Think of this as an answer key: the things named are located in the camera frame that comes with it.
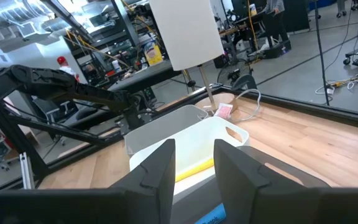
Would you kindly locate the dark translucent plastic bin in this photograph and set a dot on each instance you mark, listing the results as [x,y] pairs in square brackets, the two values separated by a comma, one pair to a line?
[253,152]

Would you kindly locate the white shade table lamp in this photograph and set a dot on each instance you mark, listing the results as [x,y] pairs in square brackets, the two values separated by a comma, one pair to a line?
[185,31]

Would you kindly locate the grey plastic bin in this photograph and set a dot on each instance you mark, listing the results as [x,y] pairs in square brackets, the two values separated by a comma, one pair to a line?
[160,127]

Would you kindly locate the dark workbench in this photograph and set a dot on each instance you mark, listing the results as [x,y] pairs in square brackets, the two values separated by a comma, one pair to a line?
[148,76]

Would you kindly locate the person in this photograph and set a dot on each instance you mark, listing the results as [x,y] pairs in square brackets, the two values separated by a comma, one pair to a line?
[273,6]
[65,70]

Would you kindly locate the black stand pole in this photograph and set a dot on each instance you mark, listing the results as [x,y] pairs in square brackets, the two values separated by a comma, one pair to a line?
[320,46]

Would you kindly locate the grey office chair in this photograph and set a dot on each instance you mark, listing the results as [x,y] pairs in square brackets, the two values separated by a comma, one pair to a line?
[51,112]

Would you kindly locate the silver aluminium extrusion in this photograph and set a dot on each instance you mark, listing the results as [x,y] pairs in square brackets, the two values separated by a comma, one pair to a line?
[26,171]

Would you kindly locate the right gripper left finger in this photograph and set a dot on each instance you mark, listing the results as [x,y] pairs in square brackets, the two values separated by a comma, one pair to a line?
[166,174]

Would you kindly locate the yellow wipes canister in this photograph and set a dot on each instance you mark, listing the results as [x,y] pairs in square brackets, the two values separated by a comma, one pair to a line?
[153,54]

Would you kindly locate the pink white product tag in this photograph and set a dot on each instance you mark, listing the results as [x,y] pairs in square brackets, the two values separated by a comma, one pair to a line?
[224,111]

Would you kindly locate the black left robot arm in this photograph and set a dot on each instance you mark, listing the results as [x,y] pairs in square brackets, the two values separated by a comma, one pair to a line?
[42,82]

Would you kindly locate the thick blue marker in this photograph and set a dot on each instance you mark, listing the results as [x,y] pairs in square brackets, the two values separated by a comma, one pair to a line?
[213,216]

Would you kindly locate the white plastic bin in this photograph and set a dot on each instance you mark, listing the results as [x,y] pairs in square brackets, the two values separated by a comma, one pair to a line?
[197,140]

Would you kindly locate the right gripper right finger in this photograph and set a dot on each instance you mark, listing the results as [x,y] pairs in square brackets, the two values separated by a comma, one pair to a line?
[238,180]

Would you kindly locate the yellow marker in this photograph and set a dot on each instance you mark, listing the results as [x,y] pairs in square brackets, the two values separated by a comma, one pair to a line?
[194,170]

